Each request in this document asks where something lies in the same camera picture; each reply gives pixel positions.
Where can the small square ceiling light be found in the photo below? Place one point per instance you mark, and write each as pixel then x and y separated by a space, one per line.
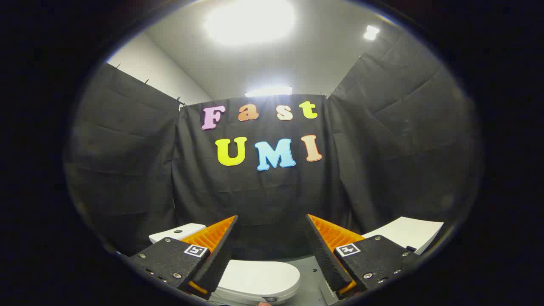
pixel 371 32

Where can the black backdrop cloth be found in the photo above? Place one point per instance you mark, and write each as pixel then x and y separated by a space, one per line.
pixel 263 199

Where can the large round ceiling light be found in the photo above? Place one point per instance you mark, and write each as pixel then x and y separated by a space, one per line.
pixel 250 21

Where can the long ceiling light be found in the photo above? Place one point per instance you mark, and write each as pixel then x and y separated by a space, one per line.
pixel 268 91

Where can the grey drawer cabinet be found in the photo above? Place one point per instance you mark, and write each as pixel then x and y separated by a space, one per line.
pixel 408 231

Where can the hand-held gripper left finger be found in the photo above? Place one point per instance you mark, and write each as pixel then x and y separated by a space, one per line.
pixel 221 255

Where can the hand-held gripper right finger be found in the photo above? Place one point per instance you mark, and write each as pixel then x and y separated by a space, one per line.
pixel 325 259

